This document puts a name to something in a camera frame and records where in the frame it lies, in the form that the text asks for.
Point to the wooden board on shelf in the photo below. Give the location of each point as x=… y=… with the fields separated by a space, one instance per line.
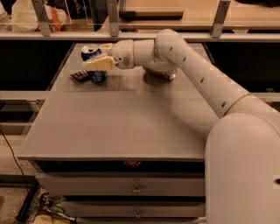
x=150 y=9

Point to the snack bag on floor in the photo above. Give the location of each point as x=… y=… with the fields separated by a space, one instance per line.
x=50 y=211

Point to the white orange plastic bag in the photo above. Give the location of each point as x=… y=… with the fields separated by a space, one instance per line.
x=24 y=18

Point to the orange soda can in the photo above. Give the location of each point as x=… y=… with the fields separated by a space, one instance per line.
x=168 y=75

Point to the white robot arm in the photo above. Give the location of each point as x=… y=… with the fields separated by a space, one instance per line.
x=242 y=155

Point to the upper drawer knob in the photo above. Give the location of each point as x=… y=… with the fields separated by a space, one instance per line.
x=136 y=190

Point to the red object in drawer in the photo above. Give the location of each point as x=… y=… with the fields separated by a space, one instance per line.
x=132 y=163

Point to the blue pepsi can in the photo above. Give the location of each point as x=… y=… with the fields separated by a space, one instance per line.
x=89 y=52

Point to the dark rxbar chocolate bar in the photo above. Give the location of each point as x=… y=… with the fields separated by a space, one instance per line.
x=80 y=76

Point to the grey drawer cabinet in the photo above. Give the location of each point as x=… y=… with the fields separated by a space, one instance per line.
x=84 y=132

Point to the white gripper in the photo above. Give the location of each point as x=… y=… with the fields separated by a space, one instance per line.
x=122 y=54

